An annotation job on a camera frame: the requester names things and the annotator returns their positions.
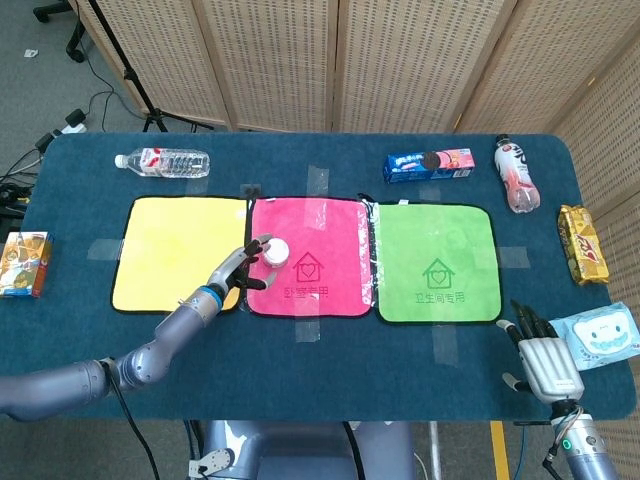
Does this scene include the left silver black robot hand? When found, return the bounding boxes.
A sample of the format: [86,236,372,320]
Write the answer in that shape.
[207,234,274,301]

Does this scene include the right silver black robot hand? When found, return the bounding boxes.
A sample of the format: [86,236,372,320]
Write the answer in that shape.
[495,298,586,404]

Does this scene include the small round tin can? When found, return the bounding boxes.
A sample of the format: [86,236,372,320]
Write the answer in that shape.
[262,237,291,269]

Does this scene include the orange snack box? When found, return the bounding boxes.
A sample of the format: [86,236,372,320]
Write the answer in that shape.
[0,230,55,299]

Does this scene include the blue pink cookie box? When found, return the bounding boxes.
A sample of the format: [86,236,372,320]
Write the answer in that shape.
[383,147,476,185]

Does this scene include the light blue wet wipes pack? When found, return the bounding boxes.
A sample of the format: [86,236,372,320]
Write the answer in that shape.
[548,300,640,372]

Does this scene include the yellow cloth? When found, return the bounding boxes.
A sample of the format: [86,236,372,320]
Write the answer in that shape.
[110,195,250,315]

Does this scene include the pink cloth with house print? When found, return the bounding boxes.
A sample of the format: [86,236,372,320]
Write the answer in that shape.
[244,196,374,319]

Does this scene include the clear tape strip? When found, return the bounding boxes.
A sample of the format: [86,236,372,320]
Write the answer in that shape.
[294,319,321,344]
[432,327,460,365]
[305,164,331,197]
[498,246,530,269]
[87,238,124,261]

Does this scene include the clear water bottle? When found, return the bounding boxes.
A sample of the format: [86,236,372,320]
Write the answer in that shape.
[114,146,211,179]

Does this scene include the blue table mat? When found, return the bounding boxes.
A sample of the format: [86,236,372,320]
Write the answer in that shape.
[0,130,637,422]

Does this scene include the yellow snack bag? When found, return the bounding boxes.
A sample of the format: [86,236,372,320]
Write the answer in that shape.
[557,204,611,287]

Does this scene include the green cloth with house print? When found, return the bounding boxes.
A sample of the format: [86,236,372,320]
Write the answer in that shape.
[372,201,503,325]

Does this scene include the grey robot torso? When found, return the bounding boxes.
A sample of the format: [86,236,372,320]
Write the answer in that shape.
[187,419,416,480]

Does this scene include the pink drink bottle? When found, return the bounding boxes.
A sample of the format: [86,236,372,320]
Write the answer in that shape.
[494,134,542,215]

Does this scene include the wicker folding screen panel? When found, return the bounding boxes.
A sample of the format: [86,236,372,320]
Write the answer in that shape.
[192,0,341,134]
[549,44,640,480]
[74,0,234,129]
[332,0,519,135]
[454,0,640,136]

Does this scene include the white power strip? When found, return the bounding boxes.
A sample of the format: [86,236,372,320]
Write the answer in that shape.
[52,108,87,137]

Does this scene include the black tripod stand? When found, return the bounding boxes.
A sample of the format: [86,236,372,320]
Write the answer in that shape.
[87,0,216,134]

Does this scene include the black office chair base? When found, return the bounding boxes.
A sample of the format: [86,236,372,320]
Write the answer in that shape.
[33,0,89,64]

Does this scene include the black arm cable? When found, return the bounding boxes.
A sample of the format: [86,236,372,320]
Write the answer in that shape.
[105,367,162,480]

